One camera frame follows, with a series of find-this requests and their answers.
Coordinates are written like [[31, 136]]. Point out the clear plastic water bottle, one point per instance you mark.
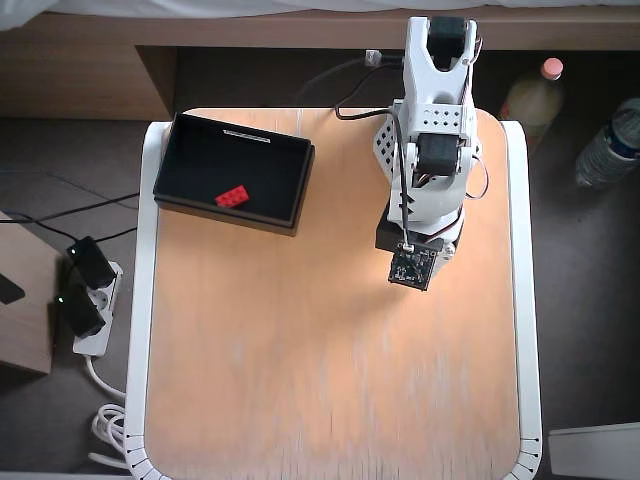
[[605, 150]]

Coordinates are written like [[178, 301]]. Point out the red lego block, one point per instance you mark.
[[232, 196]]

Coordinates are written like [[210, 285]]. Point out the black power adapter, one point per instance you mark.
[[95, 262], [80, 310]]

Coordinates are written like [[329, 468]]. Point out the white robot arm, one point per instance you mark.
[[430, 205]]

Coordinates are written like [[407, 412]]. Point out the black camera circuit board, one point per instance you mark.
[[411, 270]]

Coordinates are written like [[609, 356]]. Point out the white table frame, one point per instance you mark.
[[137, 300]]

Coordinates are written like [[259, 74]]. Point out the white power strip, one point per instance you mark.
[[92, 345]]

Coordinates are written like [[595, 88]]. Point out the black rectangular bin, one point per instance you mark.
[[230, 155]]

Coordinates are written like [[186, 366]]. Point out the light wooden box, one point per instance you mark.
[[25, 330]]

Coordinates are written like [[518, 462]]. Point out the brown wooden bed frame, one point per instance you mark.
[[75, 75]]

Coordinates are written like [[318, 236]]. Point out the yellow bottle pink cap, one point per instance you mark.
[[532, 100]]

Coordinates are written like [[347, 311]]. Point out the white flat box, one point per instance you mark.
[[595, 450]]

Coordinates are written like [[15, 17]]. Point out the white bedding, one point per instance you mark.
[[200, 4]]

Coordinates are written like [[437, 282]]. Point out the small black flat object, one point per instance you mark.
[[7, 290]]

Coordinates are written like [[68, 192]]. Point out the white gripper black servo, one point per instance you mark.
[[446, 248]]

